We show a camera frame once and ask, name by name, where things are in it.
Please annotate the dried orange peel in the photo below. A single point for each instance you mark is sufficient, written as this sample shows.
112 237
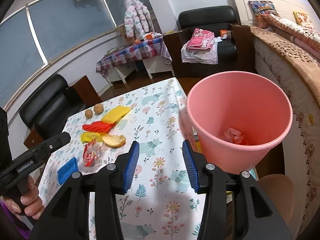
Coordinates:
114 141

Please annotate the larger walnut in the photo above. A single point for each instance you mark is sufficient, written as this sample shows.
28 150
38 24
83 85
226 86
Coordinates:
98 109

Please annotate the rolled floral quilt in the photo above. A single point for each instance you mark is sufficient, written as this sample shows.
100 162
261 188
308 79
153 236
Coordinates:
301 36

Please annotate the pink white puffer jacket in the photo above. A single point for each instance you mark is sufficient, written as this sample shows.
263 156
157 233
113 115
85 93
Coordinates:
137 19

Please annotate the right black leather armchair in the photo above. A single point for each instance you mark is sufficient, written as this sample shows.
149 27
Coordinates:
236 53

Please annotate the blue foam fruit net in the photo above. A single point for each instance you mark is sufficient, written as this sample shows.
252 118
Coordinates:
67 170

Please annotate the pink plastic trash bucket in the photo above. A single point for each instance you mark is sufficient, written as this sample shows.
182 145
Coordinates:
248 102

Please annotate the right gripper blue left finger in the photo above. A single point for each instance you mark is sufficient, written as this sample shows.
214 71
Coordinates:
130 163

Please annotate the silver foil wrapper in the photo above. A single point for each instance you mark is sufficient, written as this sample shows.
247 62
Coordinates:
234 136

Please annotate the white cloth on armchair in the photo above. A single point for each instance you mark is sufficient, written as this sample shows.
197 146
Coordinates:
201 56

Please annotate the orange box on table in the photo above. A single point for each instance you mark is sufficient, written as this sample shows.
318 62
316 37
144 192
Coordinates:
150 36

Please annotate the wooden stool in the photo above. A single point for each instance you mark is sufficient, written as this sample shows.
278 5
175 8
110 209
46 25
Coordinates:
280 189

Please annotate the left black leather armchair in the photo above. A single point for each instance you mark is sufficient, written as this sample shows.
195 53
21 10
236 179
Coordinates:
47 109

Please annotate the yellow plastic wrapper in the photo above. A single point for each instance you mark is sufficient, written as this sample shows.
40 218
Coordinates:
89 136

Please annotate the white side table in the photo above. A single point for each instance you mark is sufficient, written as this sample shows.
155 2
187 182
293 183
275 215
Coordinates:
150 66

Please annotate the brown wooden side cabinet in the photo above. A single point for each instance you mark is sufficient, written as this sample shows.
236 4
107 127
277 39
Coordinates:
85 90

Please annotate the smaller walnut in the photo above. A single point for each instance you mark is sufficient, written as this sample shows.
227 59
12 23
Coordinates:
88 114

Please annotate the yellow foam fruit net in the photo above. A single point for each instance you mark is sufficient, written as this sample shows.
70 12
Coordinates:
115 114

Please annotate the colourful cartoon pillow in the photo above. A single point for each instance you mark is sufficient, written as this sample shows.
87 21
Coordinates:
261 10

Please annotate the red foam fruit net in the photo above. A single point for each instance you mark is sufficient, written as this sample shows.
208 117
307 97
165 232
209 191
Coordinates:
98 127

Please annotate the plaid tablecloth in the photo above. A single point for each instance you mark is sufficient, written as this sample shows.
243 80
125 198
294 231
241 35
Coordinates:
144 50

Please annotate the woven basket on table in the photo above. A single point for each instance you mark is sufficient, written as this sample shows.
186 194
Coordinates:
129 40

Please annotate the pink folded blanket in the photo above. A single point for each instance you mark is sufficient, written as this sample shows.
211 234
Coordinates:
201 40

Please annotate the black leather armchair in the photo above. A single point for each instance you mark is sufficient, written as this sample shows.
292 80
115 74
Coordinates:
47 109
236 53

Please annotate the yellow floral pillow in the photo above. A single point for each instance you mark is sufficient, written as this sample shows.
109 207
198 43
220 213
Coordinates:
303 19

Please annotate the person's left hand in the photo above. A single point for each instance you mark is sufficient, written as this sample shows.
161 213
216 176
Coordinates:
32 201

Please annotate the orange box on armchair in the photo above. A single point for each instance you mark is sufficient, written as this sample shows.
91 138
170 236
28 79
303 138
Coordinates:
225 34

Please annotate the red clear snack bag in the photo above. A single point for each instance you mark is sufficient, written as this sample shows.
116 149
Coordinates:
93 156

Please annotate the floral bear tablecloth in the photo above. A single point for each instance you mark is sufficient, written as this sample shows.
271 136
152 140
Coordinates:
160 203

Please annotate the bed with brown cover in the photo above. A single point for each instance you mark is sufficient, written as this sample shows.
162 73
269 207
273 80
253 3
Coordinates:
297 74

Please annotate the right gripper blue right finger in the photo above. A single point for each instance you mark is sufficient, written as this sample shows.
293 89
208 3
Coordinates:
190 160

